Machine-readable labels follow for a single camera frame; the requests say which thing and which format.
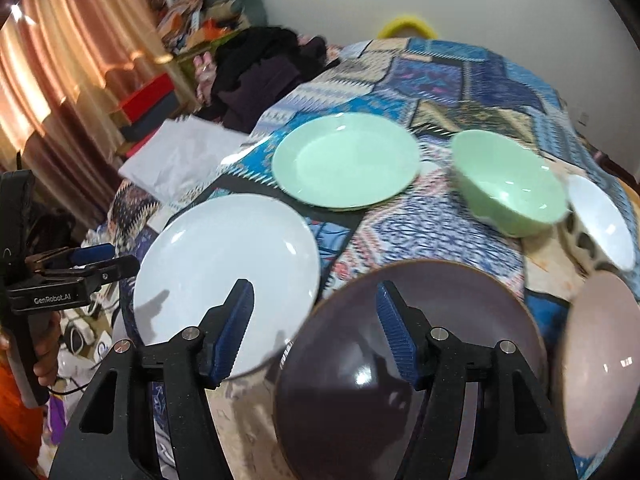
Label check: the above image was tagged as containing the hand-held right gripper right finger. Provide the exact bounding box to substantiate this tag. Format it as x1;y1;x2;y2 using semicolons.
376;281;578;480

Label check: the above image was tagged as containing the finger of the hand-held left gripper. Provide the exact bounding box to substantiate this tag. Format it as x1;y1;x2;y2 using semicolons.
75;255;142;285
69;243;117;265

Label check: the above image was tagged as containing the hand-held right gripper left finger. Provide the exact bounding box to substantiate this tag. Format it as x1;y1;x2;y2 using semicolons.
50;279;256;480

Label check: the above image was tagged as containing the dark purple plate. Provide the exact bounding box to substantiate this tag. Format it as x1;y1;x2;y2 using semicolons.
272;259;549;480

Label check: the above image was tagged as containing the white plate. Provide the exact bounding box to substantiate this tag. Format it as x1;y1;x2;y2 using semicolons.
132;194;322;380

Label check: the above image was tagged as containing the green plate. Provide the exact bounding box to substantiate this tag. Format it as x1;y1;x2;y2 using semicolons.
271;112;422;210

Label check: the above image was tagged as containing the green bowl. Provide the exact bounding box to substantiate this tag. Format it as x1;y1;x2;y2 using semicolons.
450;130;570;239

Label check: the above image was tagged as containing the wooden plate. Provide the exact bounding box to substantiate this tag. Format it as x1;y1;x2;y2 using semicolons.
550;271;640;457

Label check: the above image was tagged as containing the person's left hand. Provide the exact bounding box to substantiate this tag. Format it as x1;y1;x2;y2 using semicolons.
31;310;64;387

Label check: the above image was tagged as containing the white folded cloth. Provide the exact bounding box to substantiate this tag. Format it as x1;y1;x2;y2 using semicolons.
119;116;252;202

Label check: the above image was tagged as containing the person's orange clothing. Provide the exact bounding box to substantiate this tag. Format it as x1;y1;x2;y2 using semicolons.
0;357;43;466

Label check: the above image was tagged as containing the red box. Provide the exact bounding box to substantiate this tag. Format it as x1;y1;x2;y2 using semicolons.
121;73;177;126

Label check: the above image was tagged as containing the pink curtain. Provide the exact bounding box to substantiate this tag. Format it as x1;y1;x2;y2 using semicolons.
0;0;177;221

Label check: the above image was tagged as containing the pink toy rabbit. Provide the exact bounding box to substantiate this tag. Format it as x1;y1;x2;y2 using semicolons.
194;54;217;107

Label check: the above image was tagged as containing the green box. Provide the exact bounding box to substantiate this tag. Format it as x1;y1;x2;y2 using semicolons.
169;29;237;63

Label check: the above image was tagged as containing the white bowl with spotted outside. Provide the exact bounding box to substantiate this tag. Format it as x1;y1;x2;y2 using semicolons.
564;174;637;275

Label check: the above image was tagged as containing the patchwork printed blanket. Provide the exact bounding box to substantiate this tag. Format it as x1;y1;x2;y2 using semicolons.
107;37;640;480

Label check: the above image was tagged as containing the pile of black clothes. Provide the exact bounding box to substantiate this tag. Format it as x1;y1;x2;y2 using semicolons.
209;26;342;132

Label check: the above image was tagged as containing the yellow round object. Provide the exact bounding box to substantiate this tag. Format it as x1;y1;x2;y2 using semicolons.
377;16;434;41

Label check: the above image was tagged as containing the black cable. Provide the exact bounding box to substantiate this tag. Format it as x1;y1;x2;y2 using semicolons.
49;320;96;396

